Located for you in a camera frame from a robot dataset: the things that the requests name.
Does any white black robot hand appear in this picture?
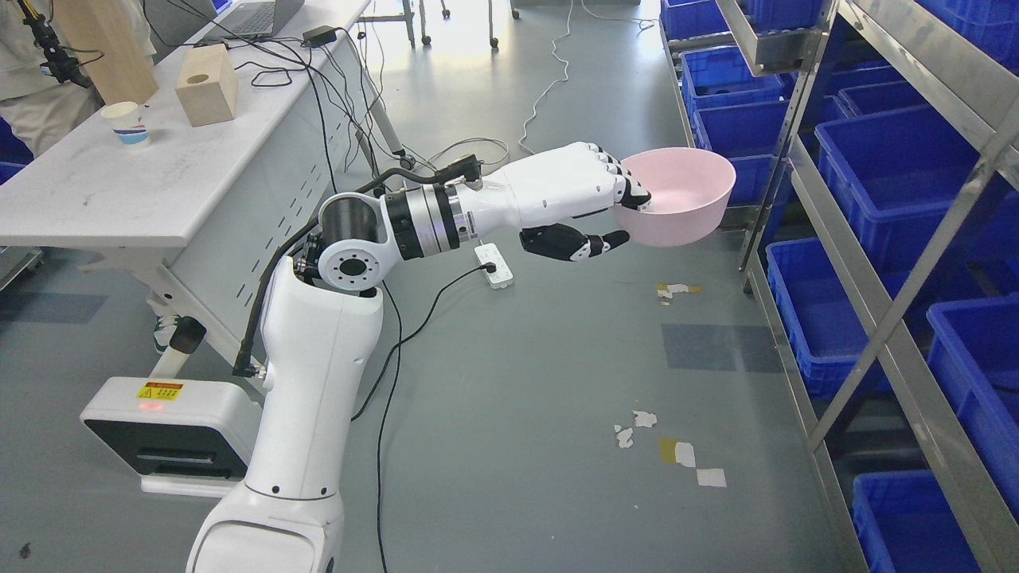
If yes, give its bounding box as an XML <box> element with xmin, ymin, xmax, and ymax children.
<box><xmin>454</xmin><ymin>142</ymin><xmax>652</xmax><ymax>262</ymax></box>

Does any pink plastic bowl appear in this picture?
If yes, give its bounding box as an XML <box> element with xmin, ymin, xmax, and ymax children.
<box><xmin>614</xmin><ymin>146</ymin><xmax>736</xmax><ymax>248</ymax></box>

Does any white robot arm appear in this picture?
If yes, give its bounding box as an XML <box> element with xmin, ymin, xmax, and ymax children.
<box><xmin>186</xmin><ymin>156</ymin><xmax>483</xmax><ymax>572</ymax></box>

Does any white robot base unit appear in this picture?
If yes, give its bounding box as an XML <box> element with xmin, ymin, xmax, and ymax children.
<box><xmin>81</xmin><ymin>317</ymin><xmax>262</xmax><ymax>497</ymax></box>

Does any white power strip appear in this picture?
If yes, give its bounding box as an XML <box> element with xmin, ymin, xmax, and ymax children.
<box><xmin>474</xmin><ymin>243</ymin><xmax>514</xmax><ymax>290</ymax></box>

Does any white desk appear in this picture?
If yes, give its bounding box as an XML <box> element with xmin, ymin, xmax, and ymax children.
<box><xmin>1</xmin><ymin>1</ymin><xmax>400</xmax><ymax>363</ymax></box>

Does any grey laptop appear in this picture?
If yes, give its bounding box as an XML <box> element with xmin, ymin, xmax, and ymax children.
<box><xmin>197</xmin><ymin>1</ymin><xmax>306</xmax><ymax>45</ymax></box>

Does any steel shelving rack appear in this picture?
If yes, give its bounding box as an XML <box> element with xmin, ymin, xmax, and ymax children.
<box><xmin>660</xmin><ymin>1</ymin><xmax>1018</xmax><ymax>572</ymax></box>

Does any small wooden block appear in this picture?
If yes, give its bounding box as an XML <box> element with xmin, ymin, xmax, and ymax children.
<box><xmin>175</xmin><ymin>44</ymin><xmax>239</xmax><ymax>127</ymax></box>

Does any paper cup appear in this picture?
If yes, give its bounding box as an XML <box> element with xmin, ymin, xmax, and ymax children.
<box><xmin>100</xmin><ymin>101</ymin><xmax>150</xmax><ymax>150</ymax></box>

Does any tall wooden block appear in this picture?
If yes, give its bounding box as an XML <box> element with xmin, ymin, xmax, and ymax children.
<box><xmin>53</xmin><ymin>1</ymin><xmax>158</xmax><ymax>105</ymax></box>

